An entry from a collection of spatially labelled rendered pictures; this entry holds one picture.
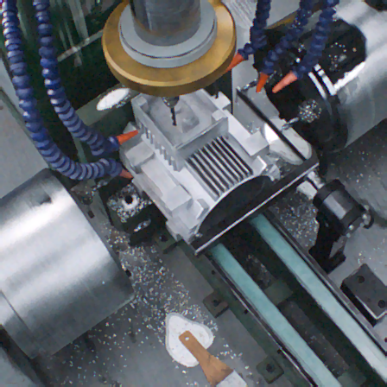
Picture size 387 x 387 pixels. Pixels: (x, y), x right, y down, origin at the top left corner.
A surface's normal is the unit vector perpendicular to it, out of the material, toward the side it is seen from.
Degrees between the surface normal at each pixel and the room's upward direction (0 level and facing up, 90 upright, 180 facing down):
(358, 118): 73
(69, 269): 39
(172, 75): 0
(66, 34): 90
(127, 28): 0
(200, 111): 0
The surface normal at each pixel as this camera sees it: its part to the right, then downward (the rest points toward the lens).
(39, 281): 0.27, -0.01
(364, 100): 0.50, 0.41
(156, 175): -0.06, -0.45
